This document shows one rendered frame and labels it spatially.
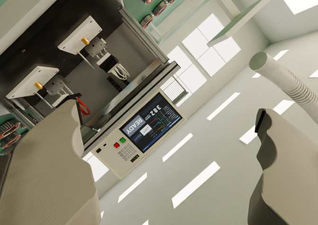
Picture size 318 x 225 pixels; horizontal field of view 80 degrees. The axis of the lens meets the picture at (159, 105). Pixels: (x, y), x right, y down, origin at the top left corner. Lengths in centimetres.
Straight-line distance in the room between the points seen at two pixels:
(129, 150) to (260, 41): 789
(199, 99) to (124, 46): 661
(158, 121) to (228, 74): 703
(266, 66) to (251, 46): 652
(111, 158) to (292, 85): 165
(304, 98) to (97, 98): 179
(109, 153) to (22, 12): 64
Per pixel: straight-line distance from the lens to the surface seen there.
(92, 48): 91
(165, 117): 90
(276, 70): 188
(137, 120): 90
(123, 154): 96
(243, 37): 821
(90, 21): 73
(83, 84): 105
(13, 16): 59
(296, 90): 210
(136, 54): 101
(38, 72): 78
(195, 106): 749
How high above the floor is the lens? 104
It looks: 9 degrees up
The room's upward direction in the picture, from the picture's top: 137 degrees clockwise
